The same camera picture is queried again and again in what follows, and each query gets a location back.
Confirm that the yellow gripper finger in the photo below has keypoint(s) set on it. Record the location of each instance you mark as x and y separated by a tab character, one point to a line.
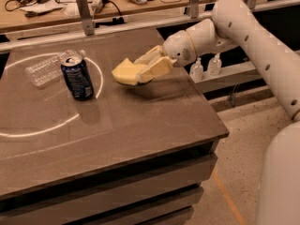
152	55
162	66

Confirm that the blue pepsi can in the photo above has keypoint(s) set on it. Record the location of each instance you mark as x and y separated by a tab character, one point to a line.
77	77

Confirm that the grey drawer cabinet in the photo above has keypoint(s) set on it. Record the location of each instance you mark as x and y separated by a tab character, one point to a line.
157	191

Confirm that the yellow sponge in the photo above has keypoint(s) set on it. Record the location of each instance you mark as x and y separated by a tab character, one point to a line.
130	74

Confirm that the clear plastic water bottle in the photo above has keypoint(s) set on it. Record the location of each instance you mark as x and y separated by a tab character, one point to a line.
49	70

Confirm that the grey metal bracket post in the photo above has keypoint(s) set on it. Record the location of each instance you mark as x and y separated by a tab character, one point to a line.
87	23

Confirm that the sanitizer bottle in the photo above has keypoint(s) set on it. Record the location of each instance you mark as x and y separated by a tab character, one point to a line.
196	71
214	65

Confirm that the metal rail post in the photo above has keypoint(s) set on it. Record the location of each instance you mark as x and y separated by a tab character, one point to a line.
193	9

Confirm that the left sanitizer bottle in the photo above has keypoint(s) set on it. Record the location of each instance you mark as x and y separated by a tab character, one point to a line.
196	71

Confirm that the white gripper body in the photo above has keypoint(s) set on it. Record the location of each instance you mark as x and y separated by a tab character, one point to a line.
178	50

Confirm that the black scissors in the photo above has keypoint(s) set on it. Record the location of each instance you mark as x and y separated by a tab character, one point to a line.
32	14

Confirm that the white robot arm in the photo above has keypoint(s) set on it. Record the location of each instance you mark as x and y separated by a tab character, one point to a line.
232	23

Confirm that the right sanitizer bottle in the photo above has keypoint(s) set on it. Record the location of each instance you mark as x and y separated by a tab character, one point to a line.
214	65

